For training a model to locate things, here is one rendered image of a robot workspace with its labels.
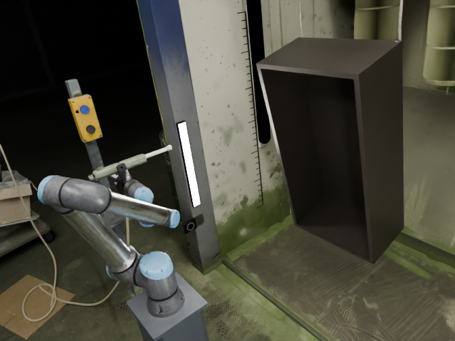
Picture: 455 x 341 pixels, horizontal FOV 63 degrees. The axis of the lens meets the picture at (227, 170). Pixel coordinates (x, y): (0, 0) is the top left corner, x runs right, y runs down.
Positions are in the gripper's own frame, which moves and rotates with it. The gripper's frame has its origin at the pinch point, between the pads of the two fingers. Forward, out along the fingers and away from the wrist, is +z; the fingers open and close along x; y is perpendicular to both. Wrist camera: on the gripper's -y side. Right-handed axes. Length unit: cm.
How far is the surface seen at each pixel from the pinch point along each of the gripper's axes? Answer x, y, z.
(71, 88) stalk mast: -3, -45, 29
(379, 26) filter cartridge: 203, -46, -32
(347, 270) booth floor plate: 124, 110, -68
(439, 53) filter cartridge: 197, -32, -79
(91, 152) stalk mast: -2.4, -4.8, 29.3
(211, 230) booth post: 60, 78, 9
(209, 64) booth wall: 79, -42, 9
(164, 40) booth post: 50, -62, 9
